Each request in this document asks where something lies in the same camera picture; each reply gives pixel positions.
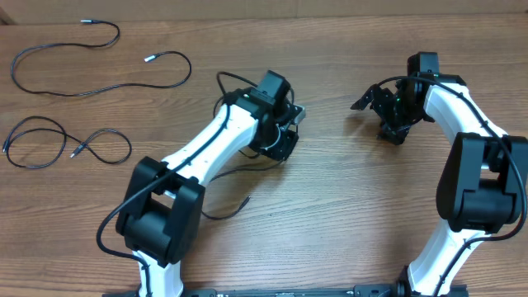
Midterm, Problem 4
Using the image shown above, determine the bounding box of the thick black cable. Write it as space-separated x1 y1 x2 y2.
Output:
10 19 193 98

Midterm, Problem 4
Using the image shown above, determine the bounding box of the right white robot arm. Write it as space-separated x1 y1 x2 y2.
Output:
351 52 527 296

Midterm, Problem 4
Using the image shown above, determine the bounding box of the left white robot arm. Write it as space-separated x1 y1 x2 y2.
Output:
115 71 305 296

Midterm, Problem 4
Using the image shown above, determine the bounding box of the thin black USB cable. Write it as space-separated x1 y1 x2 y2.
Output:
200 148 290 221

